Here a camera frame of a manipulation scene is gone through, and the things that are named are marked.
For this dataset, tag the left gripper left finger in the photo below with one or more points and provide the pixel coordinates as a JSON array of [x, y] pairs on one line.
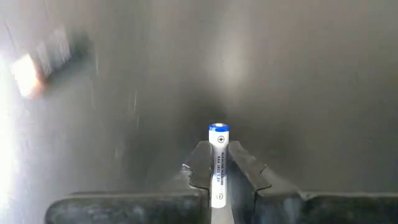
[[124, 208]]

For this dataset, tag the black copper-top battery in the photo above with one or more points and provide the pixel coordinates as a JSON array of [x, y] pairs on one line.
[[53, 62]]

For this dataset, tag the white blue-capped battery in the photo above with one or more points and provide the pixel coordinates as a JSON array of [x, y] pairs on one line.
[[219, 161]]

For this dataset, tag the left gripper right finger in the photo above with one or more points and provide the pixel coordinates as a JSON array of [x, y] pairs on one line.
[[311, 208]]

